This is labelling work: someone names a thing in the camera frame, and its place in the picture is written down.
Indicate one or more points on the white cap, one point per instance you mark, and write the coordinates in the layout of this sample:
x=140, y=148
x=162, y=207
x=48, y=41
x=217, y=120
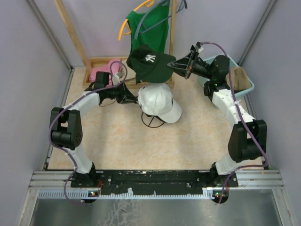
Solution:
x=157, y=99

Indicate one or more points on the pink folded cloth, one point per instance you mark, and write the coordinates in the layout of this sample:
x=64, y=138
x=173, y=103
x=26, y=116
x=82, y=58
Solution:
x=115, y=67

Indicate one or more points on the khaki cap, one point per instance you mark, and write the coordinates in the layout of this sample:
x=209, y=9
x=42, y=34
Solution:
x=239, y=78

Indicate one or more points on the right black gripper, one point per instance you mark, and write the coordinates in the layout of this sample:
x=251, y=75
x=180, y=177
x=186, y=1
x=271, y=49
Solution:
x=185, y=66

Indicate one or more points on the grey-blue clothes hanger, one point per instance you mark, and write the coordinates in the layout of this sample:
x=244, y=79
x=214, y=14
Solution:
x=142, y=28

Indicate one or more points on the black wire hat stand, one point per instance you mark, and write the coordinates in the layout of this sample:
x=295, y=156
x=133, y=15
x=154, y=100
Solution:
x=152, y=122

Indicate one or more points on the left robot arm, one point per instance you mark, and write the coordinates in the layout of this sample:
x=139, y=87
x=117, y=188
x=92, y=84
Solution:
x=65, y=130

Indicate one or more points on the aluminium rail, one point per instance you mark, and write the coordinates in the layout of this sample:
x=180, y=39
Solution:
x=57, y=185

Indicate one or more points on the wooden clothes rack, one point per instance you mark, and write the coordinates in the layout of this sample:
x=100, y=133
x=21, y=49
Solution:
x=94, y=62

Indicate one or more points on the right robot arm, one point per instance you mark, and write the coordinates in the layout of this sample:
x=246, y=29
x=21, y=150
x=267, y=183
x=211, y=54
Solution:
x=248, y=136

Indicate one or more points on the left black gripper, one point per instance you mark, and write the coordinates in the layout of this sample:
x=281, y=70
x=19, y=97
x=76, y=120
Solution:
x=125, y=92

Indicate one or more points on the yellow clothes hanger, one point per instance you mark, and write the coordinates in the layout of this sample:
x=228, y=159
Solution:
x=146, y=3

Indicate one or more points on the green tank top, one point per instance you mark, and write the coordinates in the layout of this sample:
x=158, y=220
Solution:
x=156, y=37

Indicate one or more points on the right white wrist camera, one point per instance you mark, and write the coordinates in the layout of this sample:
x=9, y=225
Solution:
x=197, y=48

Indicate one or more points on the light blue plastic bin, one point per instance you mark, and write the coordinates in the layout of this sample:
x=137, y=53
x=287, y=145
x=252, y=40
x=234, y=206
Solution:
x=238, y=95

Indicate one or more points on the beige folded cloth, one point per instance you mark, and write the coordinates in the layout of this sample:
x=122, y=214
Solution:
x=127, y=70

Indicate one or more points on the black cap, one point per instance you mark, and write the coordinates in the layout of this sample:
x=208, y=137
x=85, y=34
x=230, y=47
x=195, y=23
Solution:
x=150, y=65

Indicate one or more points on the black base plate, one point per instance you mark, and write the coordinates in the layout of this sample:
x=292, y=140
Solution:
x=149, y=182

